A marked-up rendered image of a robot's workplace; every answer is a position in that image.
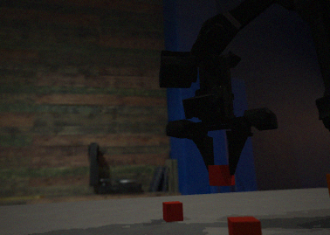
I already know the red cube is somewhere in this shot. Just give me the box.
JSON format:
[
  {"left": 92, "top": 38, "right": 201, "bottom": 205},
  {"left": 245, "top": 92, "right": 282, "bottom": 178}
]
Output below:
[
  {"left": 162, "top": 201, "right": 183, "bottom": 222},
  {"left": 227, "top": 216, "right": 263, "bottom": 235},
  {"left": 209, "top": 165, "right": 235, "bottom": 186}
]

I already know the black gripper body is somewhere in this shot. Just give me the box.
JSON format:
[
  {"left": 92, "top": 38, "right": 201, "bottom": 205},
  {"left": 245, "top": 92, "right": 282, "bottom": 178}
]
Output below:
[{"left": 166, "top": 82, "right": 278, "bottom": 138}]

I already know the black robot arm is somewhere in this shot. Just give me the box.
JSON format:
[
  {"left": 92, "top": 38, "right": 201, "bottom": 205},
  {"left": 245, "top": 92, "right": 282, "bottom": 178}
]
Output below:
[{"left": 159, "top": 0, "right": 330, "bottom": 132}]

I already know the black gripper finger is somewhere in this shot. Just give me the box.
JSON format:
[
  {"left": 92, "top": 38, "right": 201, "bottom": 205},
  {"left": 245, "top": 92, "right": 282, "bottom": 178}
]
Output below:
[
  {"left": 226, "top": 129, "right": 253, "bottom": 176},
  {"left": 186, "top": 134, "right": 214, "bottom": 172}
]

